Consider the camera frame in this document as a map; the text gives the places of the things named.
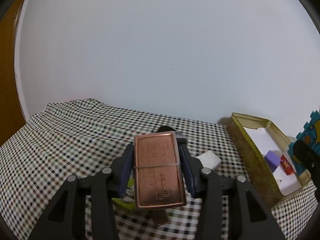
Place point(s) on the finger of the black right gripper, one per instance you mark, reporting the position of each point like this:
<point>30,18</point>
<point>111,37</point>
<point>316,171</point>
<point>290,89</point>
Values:
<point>310,159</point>

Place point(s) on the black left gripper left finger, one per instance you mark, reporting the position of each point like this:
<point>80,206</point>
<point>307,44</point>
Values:
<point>64,216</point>

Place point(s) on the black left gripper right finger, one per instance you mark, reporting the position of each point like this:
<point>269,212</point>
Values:
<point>248,215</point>

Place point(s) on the white usb charger plug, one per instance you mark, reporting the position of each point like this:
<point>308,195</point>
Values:
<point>210,160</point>

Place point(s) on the copper metal lighter case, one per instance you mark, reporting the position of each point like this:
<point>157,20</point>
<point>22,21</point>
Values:
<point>157,172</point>

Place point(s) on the blue foam puzzle piece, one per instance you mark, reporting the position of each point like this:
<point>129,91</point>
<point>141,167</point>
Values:
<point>310,136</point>

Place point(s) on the purple small block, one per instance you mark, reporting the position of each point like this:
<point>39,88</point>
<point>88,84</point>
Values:
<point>272,160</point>

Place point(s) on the gold metal tin box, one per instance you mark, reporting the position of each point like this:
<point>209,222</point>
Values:
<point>257,169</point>

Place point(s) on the white paper tin liner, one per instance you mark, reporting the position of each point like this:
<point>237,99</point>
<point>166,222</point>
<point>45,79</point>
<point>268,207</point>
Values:
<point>272,145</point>

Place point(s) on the green cartoon sticker card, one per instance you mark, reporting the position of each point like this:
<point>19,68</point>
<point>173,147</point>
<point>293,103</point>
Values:
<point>127,200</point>

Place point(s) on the checkered tablecloth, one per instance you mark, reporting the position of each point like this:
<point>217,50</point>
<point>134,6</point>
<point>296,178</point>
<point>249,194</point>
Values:
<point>82,136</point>

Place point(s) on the brown wooden door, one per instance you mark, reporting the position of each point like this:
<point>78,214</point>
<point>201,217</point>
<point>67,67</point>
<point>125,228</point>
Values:
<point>12,118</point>

